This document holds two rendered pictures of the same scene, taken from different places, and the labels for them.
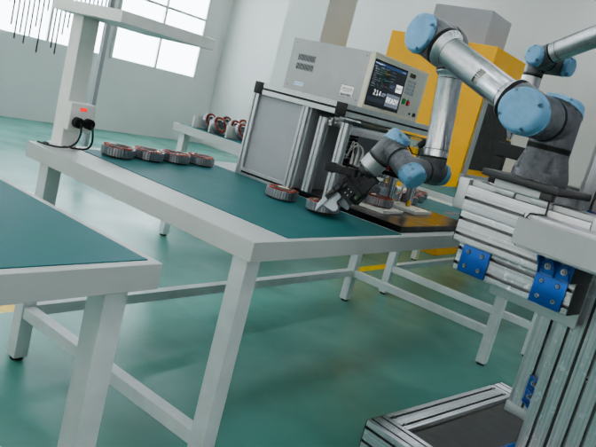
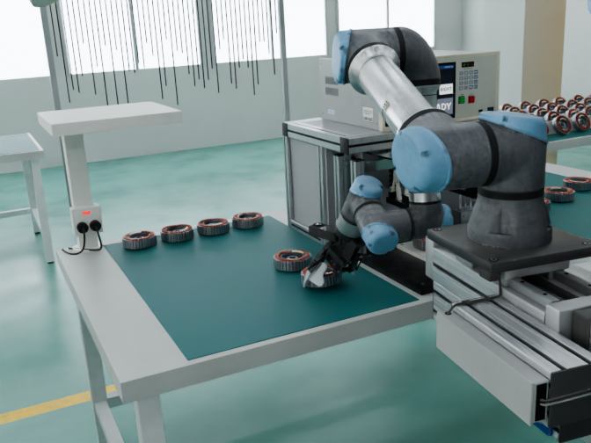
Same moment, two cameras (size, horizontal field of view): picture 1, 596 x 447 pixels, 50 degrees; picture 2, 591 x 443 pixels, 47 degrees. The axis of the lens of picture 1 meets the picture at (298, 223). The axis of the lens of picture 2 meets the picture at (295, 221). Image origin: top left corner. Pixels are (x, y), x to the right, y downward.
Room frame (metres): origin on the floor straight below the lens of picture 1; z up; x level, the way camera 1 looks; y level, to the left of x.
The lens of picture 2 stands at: (0.55, -0.85, 1.44)
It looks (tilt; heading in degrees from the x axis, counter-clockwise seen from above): 17 degrees down; 29
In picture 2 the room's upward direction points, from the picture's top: 3 degrees counter-clockwise
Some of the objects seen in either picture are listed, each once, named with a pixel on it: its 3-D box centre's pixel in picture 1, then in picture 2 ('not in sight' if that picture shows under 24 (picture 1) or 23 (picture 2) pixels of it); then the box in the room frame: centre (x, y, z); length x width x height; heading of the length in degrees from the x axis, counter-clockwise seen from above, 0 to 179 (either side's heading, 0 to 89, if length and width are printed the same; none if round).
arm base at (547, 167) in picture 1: (544, 163); (509, 210); (1.79, -0.61, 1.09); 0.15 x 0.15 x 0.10
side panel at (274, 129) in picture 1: (272, 141); (307, 188); (2.47, 0.17, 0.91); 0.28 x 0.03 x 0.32; 54
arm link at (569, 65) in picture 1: (556, 65); not in sight; (2.53, -0.79, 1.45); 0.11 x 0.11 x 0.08; 39
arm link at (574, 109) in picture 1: (556, 121); (508, 148); (1.79, -0.60, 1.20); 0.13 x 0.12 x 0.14; 133
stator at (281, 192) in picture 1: (281, 192); (292, 260); (2.18, 0.08, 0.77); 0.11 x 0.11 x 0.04
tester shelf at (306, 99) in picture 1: (348, 110); (403, 125); (2.69, -0.08, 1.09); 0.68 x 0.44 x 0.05; 144
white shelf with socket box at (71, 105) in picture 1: (122, 90); (116, 184); (2.10, 0.66, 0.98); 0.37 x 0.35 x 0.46; 144
